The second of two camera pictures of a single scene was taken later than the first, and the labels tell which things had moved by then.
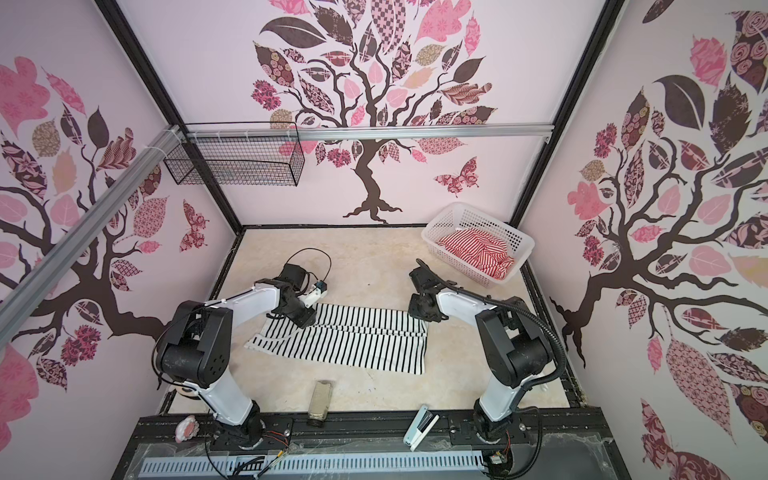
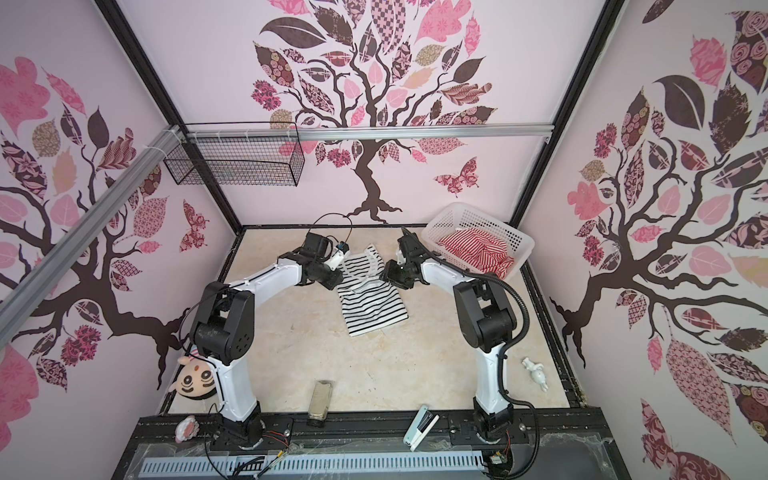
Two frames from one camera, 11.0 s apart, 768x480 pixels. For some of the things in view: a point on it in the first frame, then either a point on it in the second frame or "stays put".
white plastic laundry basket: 485,246 stays put
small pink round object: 187,429 stays put
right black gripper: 413,310 -> 390,275
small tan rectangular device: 320,403 stays put
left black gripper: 308,315 -> 333,280
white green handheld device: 420,428 stays put
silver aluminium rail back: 367,132 stays put
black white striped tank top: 386,338 -> 369,302
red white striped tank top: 486,252 stays put
